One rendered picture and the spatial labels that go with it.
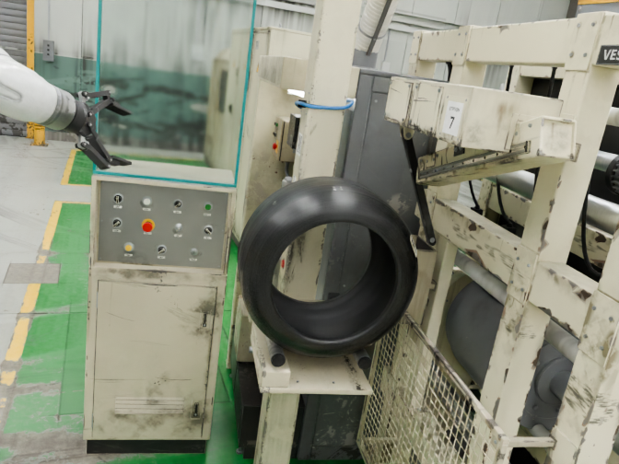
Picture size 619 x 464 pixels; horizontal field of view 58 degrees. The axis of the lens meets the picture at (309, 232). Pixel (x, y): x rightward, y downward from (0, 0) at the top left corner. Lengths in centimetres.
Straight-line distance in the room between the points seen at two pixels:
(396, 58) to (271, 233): 1036
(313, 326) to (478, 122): 94
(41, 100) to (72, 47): 914
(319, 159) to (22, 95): 102
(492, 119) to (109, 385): 190
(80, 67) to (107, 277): 823
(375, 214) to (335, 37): 62
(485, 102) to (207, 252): 138
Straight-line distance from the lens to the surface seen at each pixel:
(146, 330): 247
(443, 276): 216
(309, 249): 202
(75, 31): 1043
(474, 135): 142
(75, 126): 139
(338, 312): 201
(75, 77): 1045
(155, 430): 272
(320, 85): 191
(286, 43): 493
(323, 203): 160
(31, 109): 129
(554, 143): 141
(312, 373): 192
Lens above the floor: 176
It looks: 16 degrees down
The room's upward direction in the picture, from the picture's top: 8 degrees clockwise
